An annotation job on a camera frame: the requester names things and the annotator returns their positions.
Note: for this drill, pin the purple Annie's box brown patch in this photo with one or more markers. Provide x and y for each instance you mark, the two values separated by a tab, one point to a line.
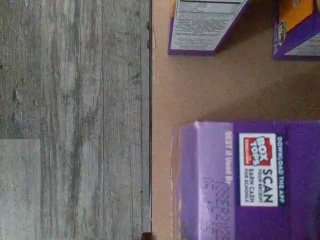
295	162

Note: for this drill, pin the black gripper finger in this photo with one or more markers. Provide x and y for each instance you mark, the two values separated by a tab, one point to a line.
147	236

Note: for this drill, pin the purple Annie's box yellow patch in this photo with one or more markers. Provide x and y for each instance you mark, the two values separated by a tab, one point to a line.
297	15
200	25

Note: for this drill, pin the brown wooden shelf board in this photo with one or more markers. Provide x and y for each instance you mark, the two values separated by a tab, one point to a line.
225	87

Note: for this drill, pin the black metal shelving rack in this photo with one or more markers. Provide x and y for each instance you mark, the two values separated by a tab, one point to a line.
151	125

